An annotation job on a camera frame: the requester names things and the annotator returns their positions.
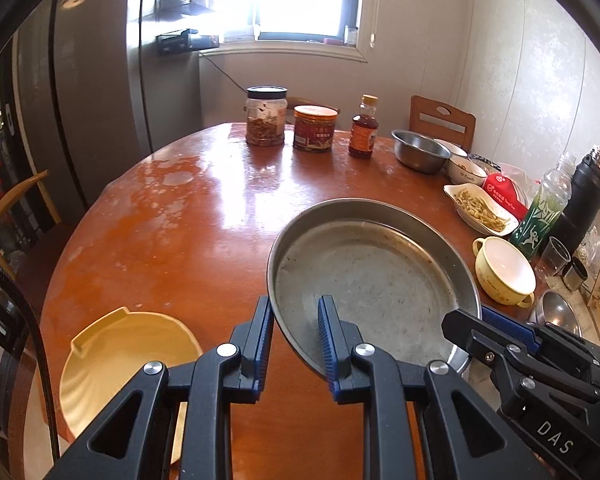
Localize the grey refrigerator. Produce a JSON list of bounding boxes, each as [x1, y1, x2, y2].
[[10, 0, 153, 211]]

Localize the white bowl with food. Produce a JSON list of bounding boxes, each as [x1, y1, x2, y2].
[[447, 155, 488, 186]]

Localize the window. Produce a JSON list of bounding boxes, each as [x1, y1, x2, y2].
[[215, 0, 376, 63]]

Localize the clear bag of snacks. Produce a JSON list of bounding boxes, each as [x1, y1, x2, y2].
[[577, 230, 600, 266]]

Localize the clear plastic cup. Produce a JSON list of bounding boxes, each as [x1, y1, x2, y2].
[[537, 236, 572, 276]]

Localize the plain white bowl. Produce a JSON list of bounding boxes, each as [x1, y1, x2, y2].
[[432, 138, 468, 161]]

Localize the deep steel bowl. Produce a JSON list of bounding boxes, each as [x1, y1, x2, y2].
[[391, 129, 452, 175]]

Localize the small steel bowl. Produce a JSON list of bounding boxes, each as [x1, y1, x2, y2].
[[527, 290, 583, 336]]

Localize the yellow two-handled bowl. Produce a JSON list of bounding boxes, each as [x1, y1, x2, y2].
[[472, 236, 537, 309]]

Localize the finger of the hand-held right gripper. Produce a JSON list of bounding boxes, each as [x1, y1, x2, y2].
[[481, 306, 600, 386], [441, 309, 600, 411]]

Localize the white plastic bag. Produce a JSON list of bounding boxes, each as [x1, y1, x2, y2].
[[500, 162, 543, 201]]

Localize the yellow shell-shaped plate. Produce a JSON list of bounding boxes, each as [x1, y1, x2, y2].
[[59, 306, 203, 466]]

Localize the clear green drink bottle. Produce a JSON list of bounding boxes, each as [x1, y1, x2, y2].
[[510, 152, 577, 261]]

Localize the black thermos flask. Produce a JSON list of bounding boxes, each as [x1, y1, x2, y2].
[[545, 145, 600, 256]]

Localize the sauce bottle with orange cap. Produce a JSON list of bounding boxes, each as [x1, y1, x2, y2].
[[348, 94, 379, 159]]

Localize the large round steel plate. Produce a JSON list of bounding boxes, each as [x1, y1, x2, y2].
[[266, 198, 482, 381]]

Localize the wooden armchair with curved rail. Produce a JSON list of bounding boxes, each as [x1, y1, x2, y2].
[[0, 170, 76, 281]]

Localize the black fridge side rack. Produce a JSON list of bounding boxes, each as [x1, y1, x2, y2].
[[155, 0, 221, 56]]

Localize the wooden chair back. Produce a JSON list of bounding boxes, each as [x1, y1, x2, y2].
[[409, 95, 477, 153]]

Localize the red jar with orange lid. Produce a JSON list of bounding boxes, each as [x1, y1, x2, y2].
[[293, 105, 339, 152]]

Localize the pale shredded vegetables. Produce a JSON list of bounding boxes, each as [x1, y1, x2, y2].
[[454, 188, 512, 233]]

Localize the black framed glass door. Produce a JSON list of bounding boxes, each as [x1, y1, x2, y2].
[[0, 35, 36, 271]]

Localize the small steel cup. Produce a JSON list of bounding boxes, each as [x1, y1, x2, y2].
[[561, 257, 589, 292]]

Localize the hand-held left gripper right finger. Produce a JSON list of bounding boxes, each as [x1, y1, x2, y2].
[[317, 295, 551, 480]]

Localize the red packet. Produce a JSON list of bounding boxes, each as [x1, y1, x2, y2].
[[481, 172, 531, 221]]

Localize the small patterned dish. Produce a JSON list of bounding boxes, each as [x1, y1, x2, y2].
[[472, 155, 501, 176]]

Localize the white rectangular plate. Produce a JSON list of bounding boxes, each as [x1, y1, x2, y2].
[[443, 183, 518, 237]]

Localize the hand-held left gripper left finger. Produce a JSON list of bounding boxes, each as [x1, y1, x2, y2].
[[45, 296, 276, 480]]

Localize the thin black wall cable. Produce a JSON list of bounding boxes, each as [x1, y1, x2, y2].
[[200, 52, 251, 93]]

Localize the black-lidded clear jar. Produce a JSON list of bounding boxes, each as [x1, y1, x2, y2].
[[245, 86, 288, 147]]

